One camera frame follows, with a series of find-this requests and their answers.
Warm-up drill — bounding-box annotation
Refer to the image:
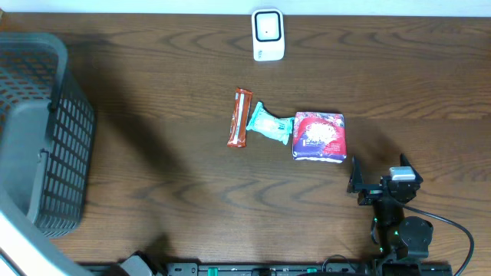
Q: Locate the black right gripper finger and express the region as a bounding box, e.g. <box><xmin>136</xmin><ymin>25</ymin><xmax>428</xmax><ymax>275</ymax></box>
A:
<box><xmin>347</xmin><ymin>156</ymin><xmax>364</xmax><ymax>193</ymax></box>
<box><xmin>400</xmin><ymin>153</ymin><xmax>423</xmax><ymax>184</ymax></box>

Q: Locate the red purple pad package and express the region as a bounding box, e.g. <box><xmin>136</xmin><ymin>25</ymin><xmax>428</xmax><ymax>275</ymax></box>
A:
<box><xmin>292</xmin><ymin>112</ymin><xmax>348</xmax><ymax>163</ymax></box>

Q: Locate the mint green wipes packet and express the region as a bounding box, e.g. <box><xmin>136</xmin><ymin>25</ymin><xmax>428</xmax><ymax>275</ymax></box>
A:
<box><xmin>246</xmin><ymin>102</ymin><xmax>294</xmax><ymax>145</ymax></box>

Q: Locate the orange snack bar wrapper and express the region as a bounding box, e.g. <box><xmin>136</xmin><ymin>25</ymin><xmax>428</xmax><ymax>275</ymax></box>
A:
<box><xmin>227</xmin><ymin>87</ymin><xmax>253</xmax><ymax>148</ymax></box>

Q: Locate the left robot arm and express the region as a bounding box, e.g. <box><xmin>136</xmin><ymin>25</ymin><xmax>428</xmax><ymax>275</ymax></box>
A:
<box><xmin>1</xmin><ymin>189</ymin><xmax>93</xmax><ymax>276</ymax></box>

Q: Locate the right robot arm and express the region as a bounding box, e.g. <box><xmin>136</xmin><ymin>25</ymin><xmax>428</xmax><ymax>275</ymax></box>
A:
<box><xmin>347</xmin><ymin>155</ymin><xmax>433</xmax><ymax>261</ymax></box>

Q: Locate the grey plastic mesh basket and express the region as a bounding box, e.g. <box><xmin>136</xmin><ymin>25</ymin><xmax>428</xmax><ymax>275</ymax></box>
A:
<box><xmin>1</xmin><ymin>32</ymin><xmax>96</xmax><ymax>238</ymax></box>

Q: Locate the black cable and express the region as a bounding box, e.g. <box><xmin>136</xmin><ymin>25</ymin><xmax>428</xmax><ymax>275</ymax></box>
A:
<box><xmin>398</xmin><ymin>201</ymin><xmax>476</xmax><ymax>276</ymax></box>

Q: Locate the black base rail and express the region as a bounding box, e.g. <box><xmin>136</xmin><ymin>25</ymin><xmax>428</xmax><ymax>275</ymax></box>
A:
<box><xmin>76</xmin><ymin>261</ymin><xmax>453</xmax><ymax>276</ymax></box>

